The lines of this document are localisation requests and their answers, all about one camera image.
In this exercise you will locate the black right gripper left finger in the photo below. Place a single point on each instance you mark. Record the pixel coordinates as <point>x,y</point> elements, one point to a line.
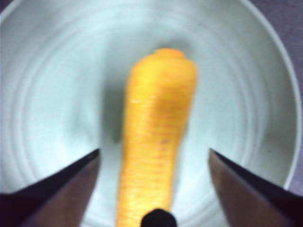
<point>59,194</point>

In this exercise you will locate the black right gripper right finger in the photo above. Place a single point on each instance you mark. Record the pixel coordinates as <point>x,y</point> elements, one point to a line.
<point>248,196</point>

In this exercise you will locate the yellow corn cob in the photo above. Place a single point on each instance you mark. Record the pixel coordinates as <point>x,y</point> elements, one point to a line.
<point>156,123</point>

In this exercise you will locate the pale green electric steamer pot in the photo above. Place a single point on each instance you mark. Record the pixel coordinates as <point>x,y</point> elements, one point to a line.
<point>59,82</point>

